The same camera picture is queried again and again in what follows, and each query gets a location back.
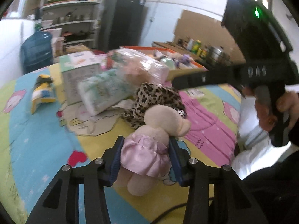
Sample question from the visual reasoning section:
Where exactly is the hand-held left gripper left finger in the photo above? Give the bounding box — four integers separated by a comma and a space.
26, 135, 125, 224

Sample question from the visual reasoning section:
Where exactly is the person's dark clothing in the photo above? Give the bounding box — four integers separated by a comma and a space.
243, 152, 299, 224

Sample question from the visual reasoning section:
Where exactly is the cardboard sheet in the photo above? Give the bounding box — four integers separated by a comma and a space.
174, 9, 246, 63

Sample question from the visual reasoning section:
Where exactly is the person's right hand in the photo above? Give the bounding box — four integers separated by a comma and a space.
242, 86, 299, 131

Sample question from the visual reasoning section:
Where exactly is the steel pot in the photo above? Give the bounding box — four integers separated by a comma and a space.
208, 46, 230, 63

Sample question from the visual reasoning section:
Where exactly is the white green carton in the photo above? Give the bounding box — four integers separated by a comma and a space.
59, 51, 101, 103

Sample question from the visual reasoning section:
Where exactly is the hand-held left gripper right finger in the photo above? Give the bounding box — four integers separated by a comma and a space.
169, 136, 269, 224

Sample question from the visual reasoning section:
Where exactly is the floral pack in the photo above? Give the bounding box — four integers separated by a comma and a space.
107, 48, 169, 82

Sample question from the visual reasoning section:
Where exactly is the orange cardboard box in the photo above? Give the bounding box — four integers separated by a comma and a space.
121, 46, 207, 80

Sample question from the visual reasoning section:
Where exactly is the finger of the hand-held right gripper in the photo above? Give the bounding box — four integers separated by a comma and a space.
172, 71, 244, 91

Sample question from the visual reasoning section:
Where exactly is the plush bear pink dress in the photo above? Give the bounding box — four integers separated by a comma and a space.
115, 104, 192, 196

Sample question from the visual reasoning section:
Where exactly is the white cloth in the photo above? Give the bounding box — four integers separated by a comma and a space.
234, 98, 292, 180

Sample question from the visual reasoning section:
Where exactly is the cartoon printed tablecloth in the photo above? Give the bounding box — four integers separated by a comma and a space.
0, 61, 243, 224

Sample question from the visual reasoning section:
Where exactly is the black water pump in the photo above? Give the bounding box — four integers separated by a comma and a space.
35, 7, 42, 29

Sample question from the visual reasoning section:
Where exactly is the black cable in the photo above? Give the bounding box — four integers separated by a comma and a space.
151, 197, 214, 224

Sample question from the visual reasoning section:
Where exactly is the green printed tissue pack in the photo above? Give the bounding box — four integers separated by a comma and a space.
78, 71, 138, 116

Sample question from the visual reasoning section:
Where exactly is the white metal shelf rack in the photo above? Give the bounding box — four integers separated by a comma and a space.
40, 0, 105, 52

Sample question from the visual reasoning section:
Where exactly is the blue water jug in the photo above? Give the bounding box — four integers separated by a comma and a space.
21, 31, 53, 74

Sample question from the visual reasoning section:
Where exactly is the dark grey refrigerator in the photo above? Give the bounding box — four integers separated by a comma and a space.
98, 0, 146, 52

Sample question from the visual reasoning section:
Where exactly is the leopard print cloth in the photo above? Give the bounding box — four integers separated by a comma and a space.
121, 82, 186, 130

